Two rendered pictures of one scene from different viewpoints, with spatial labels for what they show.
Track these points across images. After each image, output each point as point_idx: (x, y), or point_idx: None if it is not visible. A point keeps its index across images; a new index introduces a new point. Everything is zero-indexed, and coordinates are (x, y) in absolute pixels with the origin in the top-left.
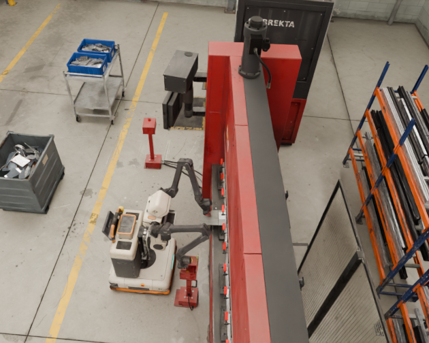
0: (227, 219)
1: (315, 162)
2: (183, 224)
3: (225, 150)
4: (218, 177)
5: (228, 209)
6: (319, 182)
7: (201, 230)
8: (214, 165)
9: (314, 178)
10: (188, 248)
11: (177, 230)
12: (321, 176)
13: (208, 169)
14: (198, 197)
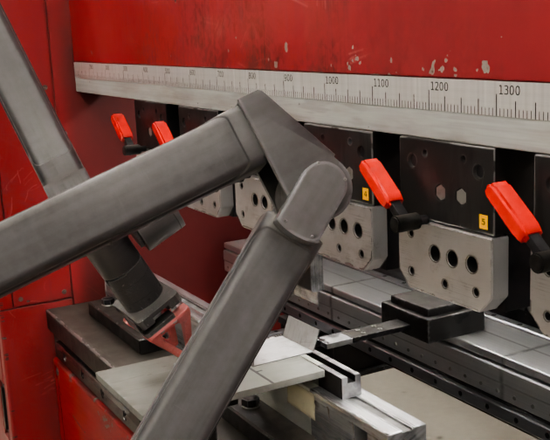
0: (392, 98)
1: (402, 386)
2: None
3: (118, 74)
4: (113, 315)
5: (366, 17)
6: (464, 421)
7: (261, 121)
8: (58, 308)
9: (438, 419)
10: (177, 429)
11: (4, 252)
12: (454, 409)
13: (30, 350)
14: (76, 174)
